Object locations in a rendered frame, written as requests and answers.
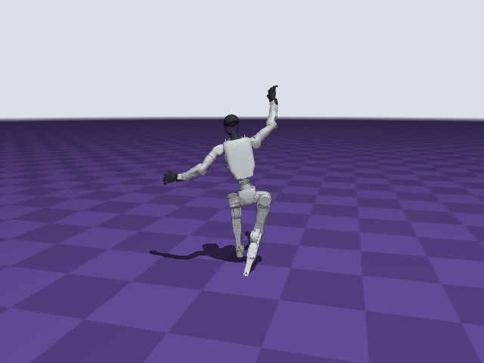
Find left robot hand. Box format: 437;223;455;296
163;171;183;184

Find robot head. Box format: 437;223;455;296
223;114;241;141

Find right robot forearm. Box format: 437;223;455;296
266;100;278;126

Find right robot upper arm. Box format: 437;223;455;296
249;121;277;149

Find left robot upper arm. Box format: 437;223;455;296
196;144;224;175

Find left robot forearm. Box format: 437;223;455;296
177;163;201;181

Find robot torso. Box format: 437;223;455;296
223;135;258;206

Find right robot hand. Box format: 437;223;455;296
267;85;278;104

